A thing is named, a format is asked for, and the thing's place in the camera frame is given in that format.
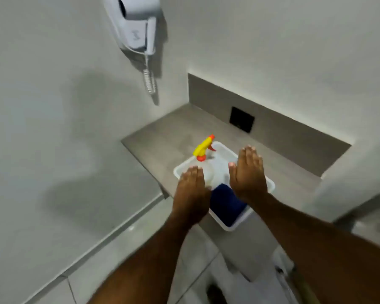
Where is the person's right hand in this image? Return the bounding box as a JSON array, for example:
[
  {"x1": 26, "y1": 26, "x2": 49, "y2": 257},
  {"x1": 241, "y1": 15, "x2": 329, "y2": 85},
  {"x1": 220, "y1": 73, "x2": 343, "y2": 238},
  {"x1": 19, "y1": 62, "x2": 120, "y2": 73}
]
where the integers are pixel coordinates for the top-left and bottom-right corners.
[{"x1": 228, "y1": 146, "x2": 268, "y2": 204}]

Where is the person's left hand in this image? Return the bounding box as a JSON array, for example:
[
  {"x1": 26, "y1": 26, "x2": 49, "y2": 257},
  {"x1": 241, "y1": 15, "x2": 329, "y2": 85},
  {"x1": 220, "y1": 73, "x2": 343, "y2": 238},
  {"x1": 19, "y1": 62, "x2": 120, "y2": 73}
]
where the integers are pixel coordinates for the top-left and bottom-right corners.
[{"x1": 172, "y1": 166, "x2": 212, "y2": 227}]

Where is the person's left forearm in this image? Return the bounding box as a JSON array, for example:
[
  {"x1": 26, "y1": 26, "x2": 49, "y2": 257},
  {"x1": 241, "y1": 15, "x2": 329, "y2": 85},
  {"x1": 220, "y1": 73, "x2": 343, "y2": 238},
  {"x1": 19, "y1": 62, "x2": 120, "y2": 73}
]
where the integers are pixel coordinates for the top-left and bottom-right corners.
[{"x1": 88, "y1": 212, "x2": 197, "y2": 304}]

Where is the person's right forearm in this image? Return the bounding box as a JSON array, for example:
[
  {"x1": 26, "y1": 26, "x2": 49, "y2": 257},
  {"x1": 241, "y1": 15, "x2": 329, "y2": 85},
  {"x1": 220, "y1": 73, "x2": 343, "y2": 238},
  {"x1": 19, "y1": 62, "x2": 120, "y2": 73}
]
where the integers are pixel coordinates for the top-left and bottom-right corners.
[{"x1": 245, "y1": 193, "x2": 380, "y2": 304}]

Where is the white plastic tray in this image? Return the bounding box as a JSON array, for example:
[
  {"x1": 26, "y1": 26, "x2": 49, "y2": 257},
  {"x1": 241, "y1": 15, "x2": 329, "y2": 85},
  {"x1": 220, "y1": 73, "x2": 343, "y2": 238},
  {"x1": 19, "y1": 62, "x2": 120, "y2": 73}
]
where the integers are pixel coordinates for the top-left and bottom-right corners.
[{"x1": 173, "y1": 141, "x2": 276, "y2": 232}]

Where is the grey tiled ledge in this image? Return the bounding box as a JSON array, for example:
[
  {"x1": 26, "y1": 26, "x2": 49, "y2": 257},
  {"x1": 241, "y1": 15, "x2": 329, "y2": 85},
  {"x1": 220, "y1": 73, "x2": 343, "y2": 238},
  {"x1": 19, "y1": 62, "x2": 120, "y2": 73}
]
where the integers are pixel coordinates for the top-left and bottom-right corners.
[{"x1": 121, "y1": 73, "x2": 352, "y2": 282}]

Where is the clear spray bottle yellow trigger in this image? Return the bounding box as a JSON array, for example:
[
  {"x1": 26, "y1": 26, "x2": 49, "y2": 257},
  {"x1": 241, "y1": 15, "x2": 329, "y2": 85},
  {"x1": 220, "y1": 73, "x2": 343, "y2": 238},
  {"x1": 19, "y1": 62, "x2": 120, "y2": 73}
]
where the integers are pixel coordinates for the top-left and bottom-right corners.
[{"x1": 193, "y1": 135, "x2": 216, "y2": 187}]

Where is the dark blue cloth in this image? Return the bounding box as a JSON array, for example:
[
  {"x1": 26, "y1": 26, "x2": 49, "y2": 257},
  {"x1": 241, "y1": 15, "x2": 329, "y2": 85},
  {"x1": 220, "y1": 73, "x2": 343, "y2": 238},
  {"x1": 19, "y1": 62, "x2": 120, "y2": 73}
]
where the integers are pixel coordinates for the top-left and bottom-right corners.
[{"x1": 209, "y1": 183, "x2": 248, "y2": 228}]

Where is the white coiled hair dryer cord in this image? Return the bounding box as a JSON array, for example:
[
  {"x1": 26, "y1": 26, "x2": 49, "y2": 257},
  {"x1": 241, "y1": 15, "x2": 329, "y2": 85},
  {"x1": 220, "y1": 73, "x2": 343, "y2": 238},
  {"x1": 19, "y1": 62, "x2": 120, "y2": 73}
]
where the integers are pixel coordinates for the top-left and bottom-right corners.
[{"x1": 142, "y1": 54, "x2": 156, "y2": 95}]

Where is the white wall-mounted hair dryer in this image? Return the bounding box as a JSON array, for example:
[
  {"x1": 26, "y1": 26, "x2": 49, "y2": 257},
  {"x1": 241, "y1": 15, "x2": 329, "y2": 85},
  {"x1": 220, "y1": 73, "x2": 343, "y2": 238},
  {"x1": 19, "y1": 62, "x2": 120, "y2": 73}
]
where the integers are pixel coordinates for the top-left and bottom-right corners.
[{"x1": 102, "y1": 0, "x2": 161, "y2": 56}]

